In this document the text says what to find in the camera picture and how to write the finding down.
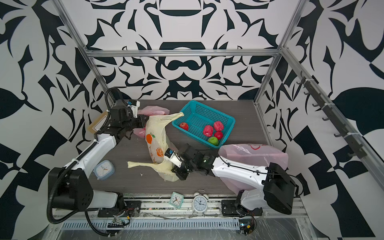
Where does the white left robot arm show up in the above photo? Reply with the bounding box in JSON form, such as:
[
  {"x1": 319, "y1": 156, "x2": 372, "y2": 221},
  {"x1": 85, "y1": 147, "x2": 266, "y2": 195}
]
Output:
[{"x1": 47, "y1": 100, "x2": 148, "y2": 212}]

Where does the pink plastic bag front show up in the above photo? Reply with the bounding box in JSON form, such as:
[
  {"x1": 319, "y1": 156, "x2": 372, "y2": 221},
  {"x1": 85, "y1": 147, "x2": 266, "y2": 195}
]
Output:
[{"x1": 212, "y1": 144, "x2": 289, "y2": 194}]

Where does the white twin-bell alarm clock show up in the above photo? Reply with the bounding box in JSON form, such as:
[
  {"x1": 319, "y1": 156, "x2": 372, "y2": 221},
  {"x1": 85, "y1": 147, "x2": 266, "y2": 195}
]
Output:
[{"x1": 192, "y1": 192, "x2": 209, "y2": 216}]

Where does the pink plastic bag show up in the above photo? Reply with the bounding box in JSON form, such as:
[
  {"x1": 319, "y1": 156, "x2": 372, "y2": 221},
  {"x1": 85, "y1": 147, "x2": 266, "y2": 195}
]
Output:
[
  {"x1": 134, "y1": 106, "x2": 170, "y2": 139},
  {"x1": 212, "y1": 144, "x2": 289, "y2": 194}
]

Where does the green apple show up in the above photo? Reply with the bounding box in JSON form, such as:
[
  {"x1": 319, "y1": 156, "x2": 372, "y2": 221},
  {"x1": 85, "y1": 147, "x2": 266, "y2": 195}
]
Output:
[{"x1": 208, "y1": 137, "x2": 219, "y2": 146}]

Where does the small teal square clock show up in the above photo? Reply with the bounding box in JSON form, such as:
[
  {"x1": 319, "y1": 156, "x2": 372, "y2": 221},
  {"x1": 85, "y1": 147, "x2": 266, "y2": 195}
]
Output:
[{"x1": 169, "y1": 192, "x2": 184, "y2": 209}]

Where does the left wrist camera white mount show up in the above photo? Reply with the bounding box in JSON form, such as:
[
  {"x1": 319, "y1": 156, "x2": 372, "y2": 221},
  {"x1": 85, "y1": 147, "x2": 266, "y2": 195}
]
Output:
[{"x1": 127, "y1": 100, "x2": 140, "y2": 118}]

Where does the wall hook rail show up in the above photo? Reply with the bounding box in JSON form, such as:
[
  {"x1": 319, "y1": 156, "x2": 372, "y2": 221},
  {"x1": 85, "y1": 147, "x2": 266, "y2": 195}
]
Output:
[{"x1": 299, "y1": 74, "x2": 368, "y2": 159}]

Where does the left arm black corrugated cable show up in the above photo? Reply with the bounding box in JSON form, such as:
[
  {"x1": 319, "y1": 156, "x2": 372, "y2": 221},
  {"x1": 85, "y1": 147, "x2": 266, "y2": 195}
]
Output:
[{"x1": 45, "y1": 87, "x2": 133, "y2": 225}]

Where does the pink plastic bag rear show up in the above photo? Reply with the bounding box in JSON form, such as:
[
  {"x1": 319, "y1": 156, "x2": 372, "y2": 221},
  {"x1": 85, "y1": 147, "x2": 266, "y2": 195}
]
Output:
[{"x1": 134, "y1": 106, "x2": 170, "y2": 139}]

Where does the smooth red apple with stem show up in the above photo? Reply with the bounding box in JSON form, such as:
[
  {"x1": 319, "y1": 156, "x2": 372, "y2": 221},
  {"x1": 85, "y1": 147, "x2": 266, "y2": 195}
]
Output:
[{"x1": 179, "y1": 122, "x2": 189, "y2": 131}]

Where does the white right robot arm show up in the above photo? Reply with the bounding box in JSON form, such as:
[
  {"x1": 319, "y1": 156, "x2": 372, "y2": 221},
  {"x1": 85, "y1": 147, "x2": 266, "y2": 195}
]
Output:
[{"x1": 165, "y1": 144, "x2": 296, "y2": 215}]

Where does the small dark red apple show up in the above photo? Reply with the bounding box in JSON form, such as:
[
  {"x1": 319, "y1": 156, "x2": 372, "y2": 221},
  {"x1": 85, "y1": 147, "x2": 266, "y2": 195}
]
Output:
[{"x1": 214, "y1": 131, "x2": 224, "y2": 140}]

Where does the white slotted cable duct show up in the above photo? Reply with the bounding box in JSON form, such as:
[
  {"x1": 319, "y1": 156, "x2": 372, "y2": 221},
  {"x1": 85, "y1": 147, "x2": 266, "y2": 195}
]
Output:
[{"x1": 61, "y1": 218, "x2": 241, "y2": 231}]

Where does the yellow plastic bag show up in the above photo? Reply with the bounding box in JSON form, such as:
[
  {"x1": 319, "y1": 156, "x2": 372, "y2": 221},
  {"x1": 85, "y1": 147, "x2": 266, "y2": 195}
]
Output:
[{"x1": 128, "y1": 112, "x2": 184, "y2": 182}]

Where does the gold framed picture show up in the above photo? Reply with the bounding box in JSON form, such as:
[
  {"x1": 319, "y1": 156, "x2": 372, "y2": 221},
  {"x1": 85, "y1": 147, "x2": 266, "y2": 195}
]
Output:
[{"x1": 87, "y1": 111, "x2": 108, "y2": 134}]

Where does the teal perforated plastic basket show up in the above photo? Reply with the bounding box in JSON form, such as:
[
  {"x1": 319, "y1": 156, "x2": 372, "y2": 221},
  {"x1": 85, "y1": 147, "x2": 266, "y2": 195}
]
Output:
[{"x1": 172, "y1": 101, "x2": 236, "y2": 149}]

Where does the light blue round clock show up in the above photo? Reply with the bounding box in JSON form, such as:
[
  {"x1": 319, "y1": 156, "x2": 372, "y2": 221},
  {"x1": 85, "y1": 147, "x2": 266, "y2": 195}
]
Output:
[{"x1": 93, "y1": 160, "x2": 115, "y2": 181}]

